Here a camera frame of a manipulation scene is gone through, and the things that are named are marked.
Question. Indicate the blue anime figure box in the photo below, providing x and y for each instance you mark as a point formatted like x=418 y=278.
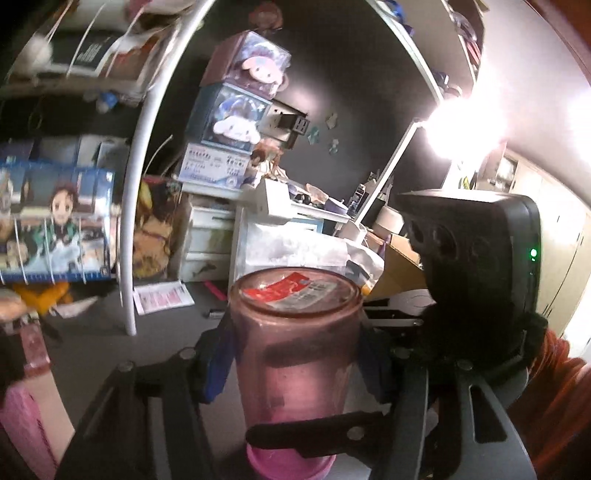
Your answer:
x=56 y=223

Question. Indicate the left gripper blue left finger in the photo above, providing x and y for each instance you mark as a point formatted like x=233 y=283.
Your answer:
x=215 y=354

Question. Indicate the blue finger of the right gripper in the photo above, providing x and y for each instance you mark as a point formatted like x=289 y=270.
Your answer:
x=361 y=435

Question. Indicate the cardboard box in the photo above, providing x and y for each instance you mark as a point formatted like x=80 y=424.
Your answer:
x=402 y=271

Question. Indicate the black stapler tool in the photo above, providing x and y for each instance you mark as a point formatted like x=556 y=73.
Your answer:
x=214 y=314

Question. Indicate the white desk lamp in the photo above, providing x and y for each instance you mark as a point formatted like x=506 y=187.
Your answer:
x=433 y=152

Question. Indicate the pink transparent plastic cup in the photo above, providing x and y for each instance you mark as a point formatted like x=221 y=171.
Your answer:
x=296 y=332

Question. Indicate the blue Cinnamoroll box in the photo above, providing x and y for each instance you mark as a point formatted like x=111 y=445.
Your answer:
x=227 y=117

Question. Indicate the white pink printed paper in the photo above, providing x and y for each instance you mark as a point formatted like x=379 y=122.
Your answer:
x=161 y=296

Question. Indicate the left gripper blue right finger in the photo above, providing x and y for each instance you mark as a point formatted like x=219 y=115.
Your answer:
x=379 y=366

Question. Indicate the white small drawer cabinet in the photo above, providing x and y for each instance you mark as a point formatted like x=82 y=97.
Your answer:
x=202 y=248

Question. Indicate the white wire rack shelf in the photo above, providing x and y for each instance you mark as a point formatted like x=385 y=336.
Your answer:
x=90 y=77

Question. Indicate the pink My Melody box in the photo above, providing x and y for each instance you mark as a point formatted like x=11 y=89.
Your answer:
x=249 y=61

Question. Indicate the clear plastic bag stack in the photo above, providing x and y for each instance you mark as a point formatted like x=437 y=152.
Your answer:
x=270 y=246

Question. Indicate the white label box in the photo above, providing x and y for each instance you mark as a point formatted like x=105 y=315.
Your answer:
x=211 y=166

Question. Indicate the brown anime art bag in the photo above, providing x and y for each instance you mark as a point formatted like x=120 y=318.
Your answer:
x=157 y=202

